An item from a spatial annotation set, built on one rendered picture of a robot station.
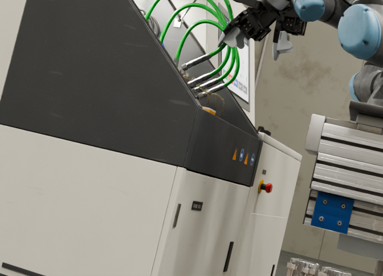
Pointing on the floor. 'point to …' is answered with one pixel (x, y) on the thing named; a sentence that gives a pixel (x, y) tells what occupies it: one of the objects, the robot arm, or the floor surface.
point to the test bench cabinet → (84, 208)
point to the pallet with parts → (311, 269)
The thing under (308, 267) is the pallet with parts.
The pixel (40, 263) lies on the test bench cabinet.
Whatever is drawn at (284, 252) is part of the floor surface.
